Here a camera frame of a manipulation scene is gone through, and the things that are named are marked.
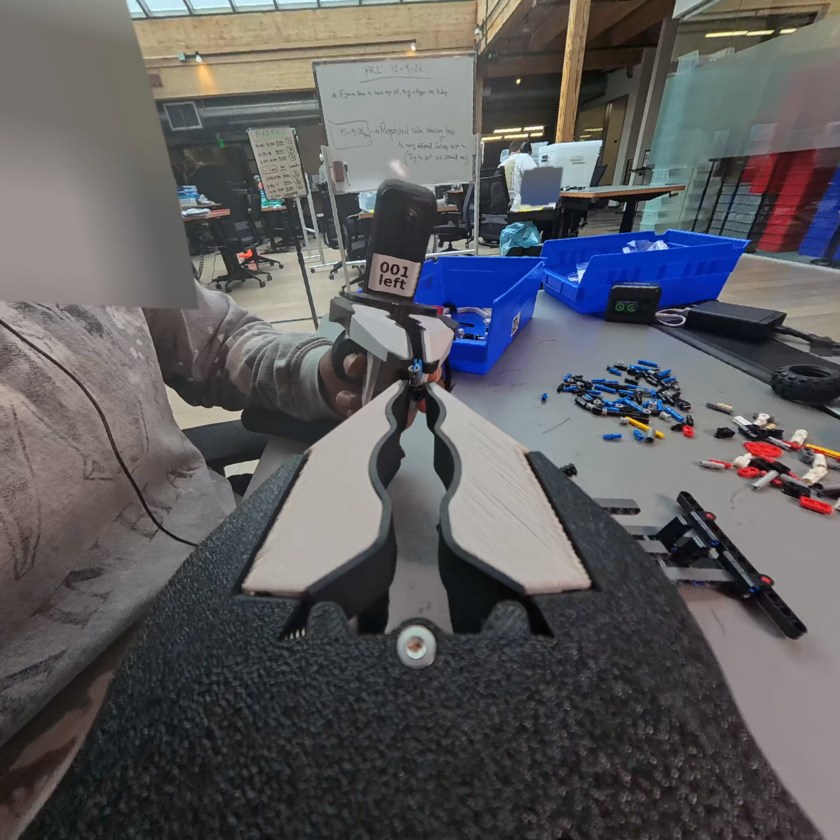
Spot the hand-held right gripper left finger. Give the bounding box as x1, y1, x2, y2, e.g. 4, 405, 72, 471
241, 381, 412, 601

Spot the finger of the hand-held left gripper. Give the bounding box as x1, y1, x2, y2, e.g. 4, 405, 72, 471
415, 313, 456, 382
344, 311, 418, 403

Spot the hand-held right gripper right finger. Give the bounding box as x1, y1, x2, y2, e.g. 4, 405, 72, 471
423, 381, 594, 598

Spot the pile of blue black pins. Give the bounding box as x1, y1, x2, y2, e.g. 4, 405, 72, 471
541, 361, 697, 443

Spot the grey toy brick chassis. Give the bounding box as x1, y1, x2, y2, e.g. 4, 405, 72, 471
562, 462, 809, 641

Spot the pile of red white bricks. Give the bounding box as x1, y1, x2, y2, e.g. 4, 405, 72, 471
699, 401, 840, 515

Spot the person's left forearm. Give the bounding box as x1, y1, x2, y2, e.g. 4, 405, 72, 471
145, 283, 340, 418

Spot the grey desk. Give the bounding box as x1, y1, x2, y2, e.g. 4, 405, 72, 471
250, 292, 840, 840

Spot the black desk strip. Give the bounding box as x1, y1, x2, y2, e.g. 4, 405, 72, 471
657, 322, 840, 382

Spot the person's left hand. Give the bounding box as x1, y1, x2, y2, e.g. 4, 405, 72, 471
319, 344, 375, 418

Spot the blue plastic bin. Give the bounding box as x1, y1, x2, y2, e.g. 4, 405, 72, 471
414, 254, 546, 378
541, 230, 752, 316

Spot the whiteboard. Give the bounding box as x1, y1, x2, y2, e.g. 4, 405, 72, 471
313, 53, 479, 191

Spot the paper flip chart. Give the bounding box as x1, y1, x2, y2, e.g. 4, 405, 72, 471
248, 126, 307, 202

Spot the black office chair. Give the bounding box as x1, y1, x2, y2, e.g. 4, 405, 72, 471
191, 164, 283, 292

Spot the black power unit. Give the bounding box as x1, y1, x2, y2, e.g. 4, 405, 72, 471
605, 283, 662, 325

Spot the wooden office table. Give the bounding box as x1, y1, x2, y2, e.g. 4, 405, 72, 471
558, 184, 686, 237

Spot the black power adapter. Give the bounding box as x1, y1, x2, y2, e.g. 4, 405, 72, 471
687, 301, 788, 342

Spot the black toy tyre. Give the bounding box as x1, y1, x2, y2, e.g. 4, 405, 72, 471
771, 364, 840, 405

